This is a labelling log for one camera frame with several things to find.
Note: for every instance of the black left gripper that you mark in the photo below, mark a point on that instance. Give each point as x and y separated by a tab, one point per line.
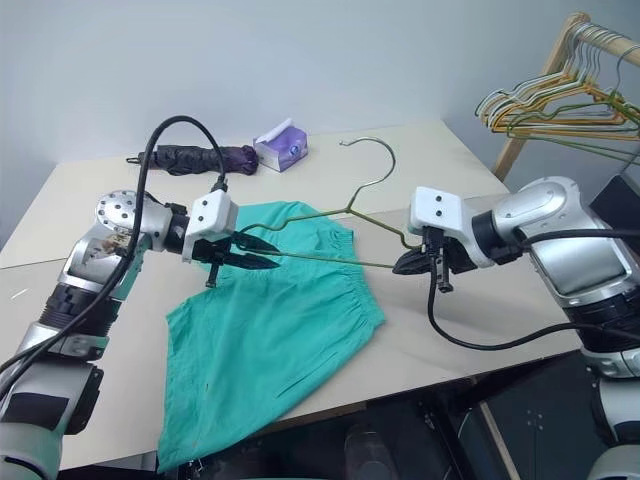
212	250

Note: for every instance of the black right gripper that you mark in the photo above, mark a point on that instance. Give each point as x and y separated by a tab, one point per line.
442	257

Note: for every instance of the green shorts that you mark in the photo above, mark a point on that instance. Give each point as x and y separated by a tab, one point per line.
270	325

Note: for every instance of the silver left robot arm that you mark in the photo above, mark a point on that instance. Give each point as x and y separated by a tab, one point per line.
116	212

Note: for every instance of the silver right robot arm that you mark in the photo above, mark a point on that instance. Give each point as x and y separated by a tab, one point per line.
575	250

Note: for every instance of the purple tissue pack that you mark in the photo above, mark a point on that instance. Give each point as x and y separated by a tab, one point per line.
282	150

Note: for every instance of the black and purple folded umbrella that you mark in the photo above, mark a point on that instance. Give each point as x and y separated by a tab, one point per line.
190	158

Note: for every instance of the black box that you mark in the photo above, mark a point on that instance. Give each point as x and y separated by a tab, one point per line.
617	195

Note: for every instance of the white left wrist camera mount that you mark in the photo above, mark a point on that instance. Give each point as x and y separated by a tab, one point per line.
212	212

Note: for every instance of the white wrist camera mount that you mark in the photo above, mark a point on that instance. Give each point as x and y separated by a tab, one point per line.
435	205
212	212

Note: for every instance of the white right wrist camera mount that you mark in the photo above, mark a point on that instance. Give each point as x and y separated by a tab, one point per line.
435	205

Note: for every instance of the wooden clothes rack frame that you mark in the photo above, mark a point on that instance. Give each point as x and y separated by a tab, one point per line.
510	155

